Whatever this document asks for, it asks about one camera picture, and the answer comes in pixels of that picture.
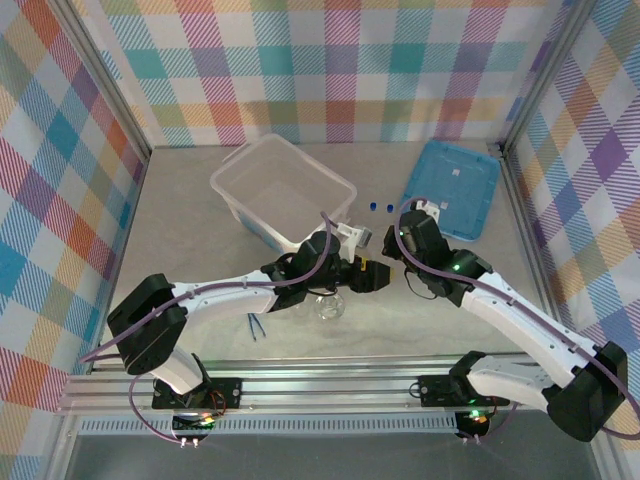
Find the blue capped test tube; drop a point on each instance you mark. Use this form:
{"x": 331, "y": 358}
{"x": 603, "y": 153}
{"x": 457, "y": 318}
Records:
{"x": 389, "y": 206}
{"x": 372, "y": 206}

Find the blue plastic bin lid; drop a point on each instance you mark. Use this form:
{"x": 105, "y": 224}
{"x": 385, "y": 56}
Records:
{"x": 460, "y": 195}

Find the clear plastic storage bin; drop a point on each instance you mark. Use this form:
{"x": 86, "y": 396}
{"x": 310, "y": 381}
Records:
{"x": 270, "y": 185}

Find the blue tweezers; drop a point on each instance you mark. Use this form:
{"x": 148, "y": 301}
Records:
{"x": 257, "y": 330}

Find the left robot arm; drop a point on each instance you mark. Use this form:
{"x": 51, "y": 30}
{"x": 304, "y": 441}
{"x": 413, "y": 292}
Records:
{"x": 145, "y": 325}

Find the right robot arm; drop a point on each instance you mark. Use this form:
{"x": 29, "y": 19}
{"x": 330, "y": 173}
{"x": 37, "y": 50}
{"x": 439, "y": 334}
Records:
{"x": 520, "y": 330}

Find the right controller board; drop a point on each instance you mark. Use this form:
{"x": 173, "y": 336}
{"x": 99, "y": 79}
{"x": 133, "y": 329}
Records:
{"x": 475, "y": 422}

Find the controller board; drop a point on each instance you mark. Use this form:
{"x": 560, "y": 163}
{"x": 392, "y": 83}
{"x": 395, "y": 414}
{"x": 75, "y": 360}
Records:
{"x": 475, "y": 422}
{"x": 192, "y": 425}

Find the left controller board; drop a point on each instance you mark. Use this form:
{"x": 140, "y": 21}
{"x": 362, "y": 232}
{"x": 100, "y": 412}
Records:
{"x": 192, "y": 425}

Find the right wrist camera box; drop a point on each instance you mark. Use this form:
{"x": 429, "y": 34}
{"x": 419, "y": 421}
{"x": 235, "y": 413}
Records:
{"x": 430, "y": 207}

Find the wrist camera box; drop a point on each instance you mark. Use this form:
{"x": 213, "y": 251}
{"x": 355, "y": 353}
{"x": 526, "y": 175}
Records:
{"x": 430, "y": 207}
{"x": 352, "y": 234}

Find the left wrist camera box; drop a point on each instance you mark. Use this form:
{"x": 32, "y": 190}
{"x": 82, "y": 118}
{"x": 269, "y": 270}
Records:
{"x": 352, "y": 234}

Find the right aluminium side rail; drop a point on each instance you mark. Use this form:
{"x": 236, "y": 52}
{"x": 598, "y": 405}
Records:
{"x": 525, "y": 225}

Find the aluminium side rail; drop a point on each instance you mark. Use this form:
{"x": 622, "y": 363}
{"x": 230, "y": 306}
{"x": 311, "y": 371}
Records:
{"x": 525, "y": 225}
{"x": 131, "y": 220}

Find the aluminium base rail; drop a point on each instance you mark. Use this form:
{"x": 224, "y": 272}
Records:
{"x": 325, "y": 385}

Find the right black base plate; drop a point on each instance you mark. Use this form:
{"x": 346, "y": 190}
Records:
{"x": 435, "y": 390}

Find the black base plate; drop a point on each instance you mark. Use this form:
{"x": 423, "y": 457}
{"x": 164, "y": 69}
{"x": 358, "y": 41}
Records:
{"x": 435, "y": 390}
{"x": 230, "y": 392}

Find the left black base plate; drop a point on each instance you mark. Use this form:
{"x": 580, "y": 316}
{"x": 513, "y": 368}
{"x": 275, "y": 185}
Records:
{"x": 230, "y": 392}

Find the left aluminium side rail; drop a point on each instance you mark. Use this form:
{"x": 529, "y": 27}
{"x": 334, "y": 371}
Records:
{"x": 131, "y": 220}

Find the right aluminium corner post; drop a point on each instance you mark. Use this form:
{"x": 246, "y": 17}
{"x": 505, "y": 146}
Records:
{"x": 546, "y": 75}

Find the aluminium corner post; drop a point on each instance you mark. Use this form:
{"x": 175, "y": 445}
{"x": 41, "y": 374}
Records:
{"x": 102, "y": 75}
{"x": 546, "y": 75}

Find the left aluminium corner post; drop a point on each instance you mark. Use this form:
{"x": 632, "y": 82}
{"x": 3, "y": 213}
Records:
{"x": 102, "y": 75}

